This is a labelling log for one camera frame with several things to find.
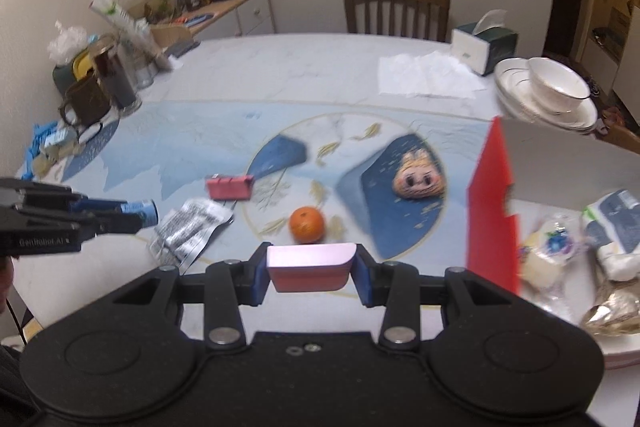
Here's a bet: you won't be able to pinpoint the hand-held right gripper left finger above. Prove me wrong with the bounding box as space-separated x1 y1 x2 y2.
114 243 273 350

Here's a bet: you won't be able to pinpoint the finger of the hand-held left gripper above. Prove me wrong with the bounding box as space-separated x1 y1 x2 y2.
70 198 132 214
80 212 147 244

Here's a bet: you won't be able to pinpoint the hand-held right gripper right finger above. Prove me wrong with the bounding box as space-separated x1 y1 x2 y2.
350 244 508 350

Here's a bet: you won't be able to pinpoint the small blue label bottle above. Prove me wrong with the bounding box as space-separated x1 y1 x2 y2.
119 199 160 226

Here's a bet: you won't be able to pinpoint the small pink box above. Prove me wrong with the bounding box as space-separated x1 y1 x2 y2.
266 243 357 293

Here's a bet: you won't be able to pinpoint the orange tangerine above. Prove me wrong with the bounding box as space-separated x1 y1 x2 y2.
289 206 326 244

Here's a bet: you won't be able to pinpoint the silver foil sachet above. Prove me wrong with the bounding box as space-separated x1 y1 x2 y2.
148 198 234 268

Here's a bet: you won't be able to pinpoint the pink binder clip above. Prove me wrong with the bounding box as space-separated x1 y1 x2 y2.
206 174 256 201

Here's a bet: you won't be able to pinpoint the beige plush toy head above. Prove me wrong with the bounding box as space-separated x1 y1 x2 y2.
391 150 447 198

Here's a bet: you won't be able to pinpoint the red cardboard box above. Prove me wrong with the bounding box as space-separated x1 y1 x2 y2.
467 116 640 370

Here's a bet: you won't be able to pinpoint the blueberry cake packet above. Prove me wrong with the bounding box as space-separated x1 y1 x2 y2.
517 214 588 293

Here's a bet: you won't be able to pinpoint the gold snack packet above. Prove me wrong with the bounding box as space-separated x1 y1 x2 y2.
582 277 640 337

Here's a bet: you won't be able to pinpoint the white grey snack bag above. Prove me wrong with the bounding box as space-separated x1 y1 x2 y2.
580 189 640 282

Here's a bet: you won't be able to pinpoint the olive crumpled wrappers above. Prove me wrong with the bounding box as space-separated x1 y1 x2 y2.
37 139 86 172

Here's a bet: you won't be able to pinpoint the blue crumpled packet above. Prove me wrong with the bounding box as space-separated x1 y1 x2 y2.
22 122 68 180

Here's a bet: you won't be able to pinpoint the brown mug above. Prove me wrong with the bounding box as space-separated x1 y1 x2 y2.
58 76 112 128

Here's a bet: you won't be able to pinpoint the glass jar with dark contents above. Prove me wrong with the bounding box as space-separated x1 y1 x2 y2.
91 36 142 115

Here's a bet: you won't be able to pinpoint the green container with yellow lid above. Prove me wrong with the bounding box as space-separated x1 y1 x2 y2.
52 47 108 100

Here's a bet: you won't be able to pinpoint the clear glass tumbler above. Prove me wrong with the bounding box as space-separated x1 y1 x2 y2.
132 57 153 88

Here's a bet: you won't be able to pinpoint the clear plastic bag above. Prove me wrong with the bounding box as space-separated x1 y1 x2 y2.
47 21 91 62

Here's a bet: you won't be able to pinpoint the white packet with green stripe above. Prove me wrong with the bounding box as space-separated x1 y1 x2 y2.
89 0 173 72

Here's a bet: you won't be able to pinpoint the white paper napkins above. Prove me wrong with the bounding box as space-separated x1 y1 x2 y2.
377 52 487 98

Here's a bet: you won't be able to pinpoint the white wooden side cabinet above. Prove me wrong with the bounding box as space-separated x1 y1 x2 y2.
150 0 277 45

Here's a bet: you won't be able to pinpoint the white gold-rimmed plate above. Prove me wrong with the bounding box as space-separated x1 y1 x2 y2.
502 99 598 134
494 57 599 128
497 92 599 131

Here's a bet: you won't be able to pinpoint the green tissue box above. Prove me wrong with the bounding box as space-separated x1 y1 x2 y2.
451 9 519 76

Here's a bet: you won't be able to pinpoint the white gold-rimmed bowl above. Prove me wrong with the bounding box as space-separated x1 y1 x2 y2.
527 57 592 115

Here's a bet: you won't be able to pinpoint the wooden curved-back chair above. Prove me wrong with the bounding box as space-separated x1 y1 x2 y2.
597 107 640 152

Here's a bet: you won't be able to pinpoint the white and wood storage cabinet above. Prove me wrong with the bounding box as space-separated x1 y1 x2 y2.
582 0 640 98

